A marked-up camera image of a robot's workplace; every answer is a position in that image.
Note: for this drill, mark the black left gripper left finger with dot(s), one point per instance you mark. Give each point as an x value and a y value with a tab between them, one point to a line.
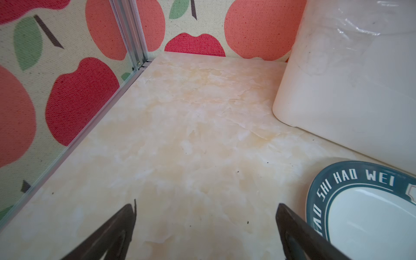
111	240

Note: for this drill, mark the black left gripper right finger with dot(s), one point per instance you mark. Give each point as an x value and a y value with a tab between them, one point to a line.
300	241

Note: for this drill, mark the teal rim lettered plate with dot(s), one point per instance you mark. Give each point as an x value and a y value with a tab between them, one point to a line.
365	210

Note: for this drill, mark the white plastic bin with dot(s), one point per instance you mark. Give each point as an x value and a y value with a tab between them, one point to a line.
351	78

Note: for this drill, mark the aluminium frame post left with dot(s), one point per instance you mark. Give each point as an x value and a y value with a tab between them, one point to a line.
128	20

